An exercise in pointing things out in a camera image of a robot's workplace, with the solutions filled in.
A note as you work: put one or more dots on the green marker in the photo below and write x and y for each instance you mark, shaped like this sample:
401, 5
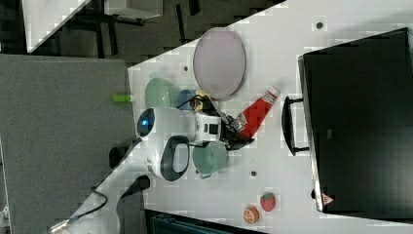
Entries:
123, 98

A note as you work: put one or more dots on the orange slice toy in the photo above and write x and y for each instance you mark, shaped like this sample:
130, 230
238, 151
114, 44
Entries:
251, 214

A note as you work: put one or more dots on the strawberry toy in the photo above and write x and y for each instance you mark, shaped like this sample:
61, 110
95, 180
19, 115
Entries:
268, 202

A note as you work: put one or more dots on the purple oval plate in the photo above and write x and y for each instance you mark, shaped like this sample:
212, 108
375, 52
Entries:
219, 63

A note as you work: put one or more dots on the blue cup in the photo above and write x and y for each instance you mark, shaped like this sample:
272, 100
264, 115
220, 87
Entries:
185, 99

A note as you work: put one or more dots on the yellow banana toy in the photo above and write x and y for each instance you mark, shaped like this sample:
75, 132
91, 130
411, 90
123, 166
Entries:
203, 102

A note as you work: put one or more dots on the green bowl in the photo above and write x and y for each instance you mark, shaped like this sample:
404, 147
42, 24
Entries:
161, 93

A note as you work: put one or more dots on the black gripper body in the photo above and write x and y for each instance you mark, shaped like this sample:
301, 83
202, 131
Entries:
229, 134

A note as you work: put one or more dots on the white side table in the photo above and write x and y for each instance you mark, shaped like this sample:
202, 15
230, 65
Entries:
42, 18

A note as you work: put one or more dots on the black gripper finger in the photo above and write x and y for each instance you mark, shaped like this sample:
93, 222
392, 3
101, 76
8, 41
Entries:
239, 143
236, 122

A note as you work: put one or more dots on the green mug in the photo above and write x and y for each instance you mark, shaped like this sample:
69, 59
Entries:
210, 159

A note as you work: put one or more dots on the red ketchup bottle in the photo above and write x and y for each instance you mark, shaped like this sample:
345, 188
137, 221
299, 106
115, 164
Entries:
250, 120

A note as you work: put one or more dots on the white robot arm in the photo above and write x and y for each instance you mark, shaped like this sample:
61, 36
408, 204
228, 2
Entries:
165, 135

